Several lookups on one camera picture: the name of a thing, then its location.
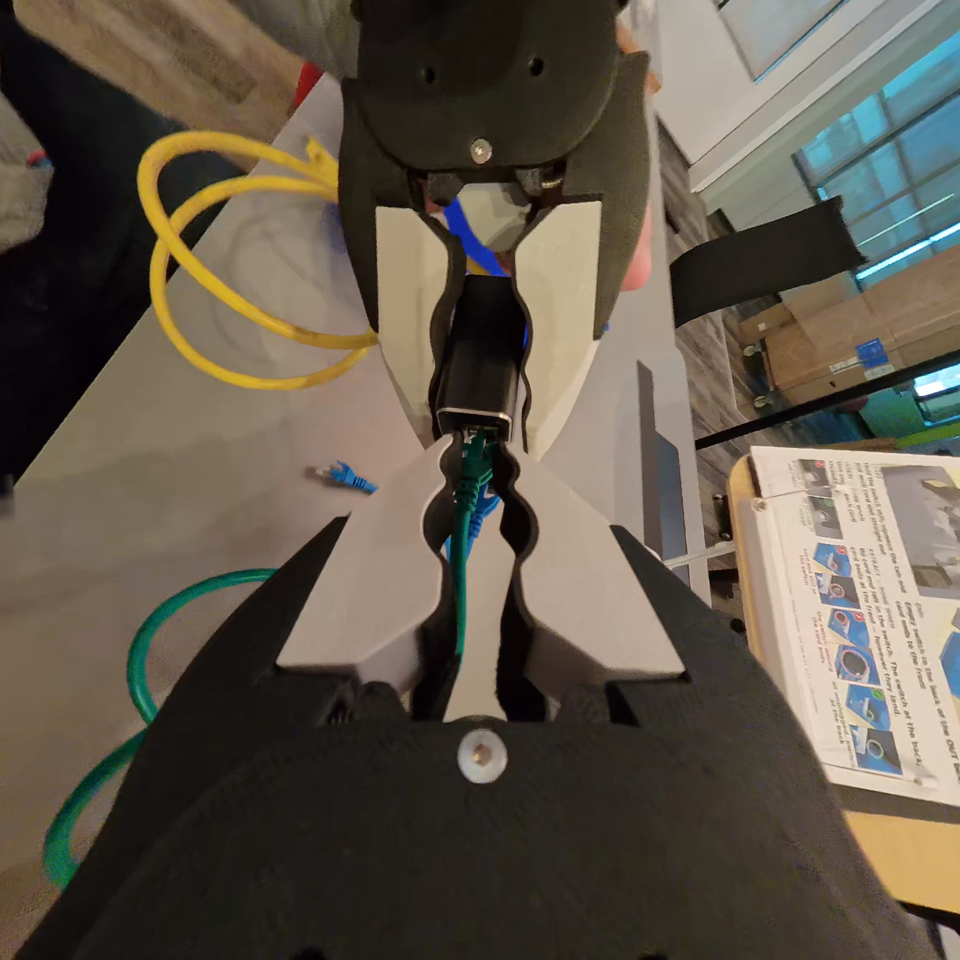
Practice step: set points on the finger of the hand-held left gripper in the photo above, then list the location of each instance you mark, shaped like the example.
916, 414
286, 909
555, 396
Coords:
562, 300
405, 300

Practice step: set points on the black ethernet splitter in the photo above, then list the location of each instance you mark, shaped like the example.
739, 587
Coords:
480, 352

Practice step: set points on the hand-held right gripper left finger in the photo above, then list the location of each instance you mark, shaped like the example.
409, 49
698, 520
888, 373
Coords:
367, 585

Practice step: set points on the cardboard box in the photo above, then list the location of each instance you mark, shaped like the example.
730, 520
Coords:
825, 337

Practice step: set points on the red bag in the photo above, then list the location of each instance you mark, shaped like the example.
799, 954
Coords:
307, 82

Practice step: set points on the person's left hand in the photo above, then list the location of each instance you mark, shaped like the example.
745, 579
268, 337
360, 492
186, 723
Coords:
641, 259

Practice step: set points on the black chair backrest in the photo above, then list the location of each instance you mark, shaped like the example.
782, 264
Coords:
757, 262

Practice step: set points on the wooden display board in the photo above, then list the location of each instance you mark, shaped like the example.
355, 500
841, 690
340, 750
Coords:
900, 847

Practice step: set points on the person's dark trousers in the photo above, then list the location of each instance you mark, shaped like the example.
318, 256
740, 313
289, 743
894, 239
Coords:
75, 300

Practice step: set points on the printed instruction sheet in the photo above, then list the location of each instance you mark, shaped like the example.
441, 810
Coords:
862, 600

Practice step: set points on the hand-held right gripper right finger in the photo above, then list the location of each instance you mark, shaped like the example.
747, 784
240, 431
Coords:
600, 592

